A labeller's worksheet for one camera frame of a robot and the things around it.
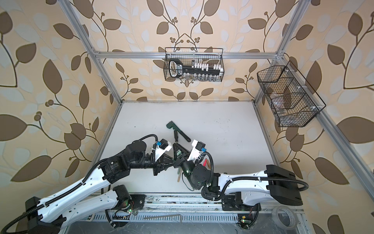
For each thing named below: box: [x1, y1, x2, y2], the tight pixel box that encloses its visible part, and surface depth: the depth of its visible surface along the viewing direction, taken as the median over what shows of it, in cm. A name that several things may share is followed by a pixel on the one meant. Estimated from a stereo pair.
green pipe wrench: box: [166, 120, 191, 143], surface depth 106 cm
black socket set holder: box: [168, 58, 225, 82], surface depth 85 cm
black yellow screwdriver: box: [173, 130, 179, 143], surface depth 101 cm
